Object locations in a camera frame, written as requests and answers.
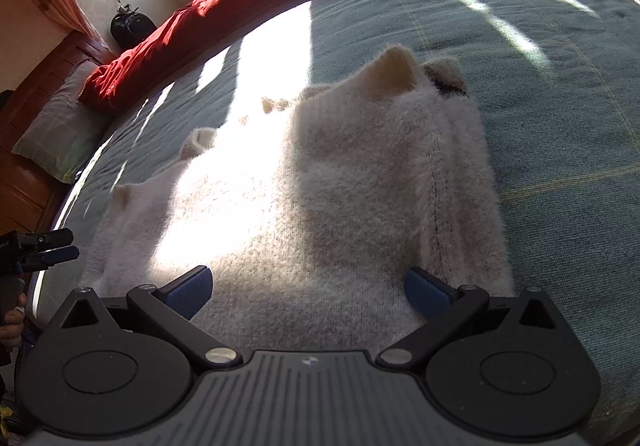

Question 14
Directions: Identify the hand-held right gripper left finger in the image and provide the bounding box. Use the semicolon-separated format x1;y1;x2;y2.
60;264;243;372

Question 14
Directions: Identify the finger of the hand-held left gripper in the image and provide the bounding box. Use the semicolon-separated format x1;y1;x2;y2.
22;246;81;269
27;227;75;253

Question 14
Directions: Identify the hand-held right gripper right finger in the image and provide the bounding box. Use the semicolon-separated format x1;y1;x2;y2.
376;267;573;372

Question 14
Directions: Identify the cream knit sweater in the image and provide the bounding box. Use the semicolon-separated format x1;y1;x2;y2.
80;44;516;362

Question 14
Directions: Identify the person's left hand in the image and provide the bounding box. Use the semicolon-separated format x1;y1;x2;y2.
0;295;27;353

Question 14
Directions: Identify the brown wooden headboard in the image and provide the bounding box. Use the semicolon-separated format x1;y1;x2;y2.
0;30;118;237

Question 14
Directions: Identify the grey plaid pillow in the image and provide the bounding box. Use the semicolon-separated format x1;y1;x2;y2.
11;58;113;184

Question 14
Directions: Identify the bed with grey-green plaid sheet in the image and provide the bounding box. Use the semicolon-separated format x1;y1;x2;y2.
27;0;640;446

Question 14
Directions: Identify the black bag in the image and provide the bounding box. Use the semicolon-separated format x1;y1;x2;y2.
110;3;157;49

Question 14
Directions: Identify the red duvet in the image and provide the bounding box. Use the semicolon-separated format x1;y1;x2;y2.
79;0;506;113

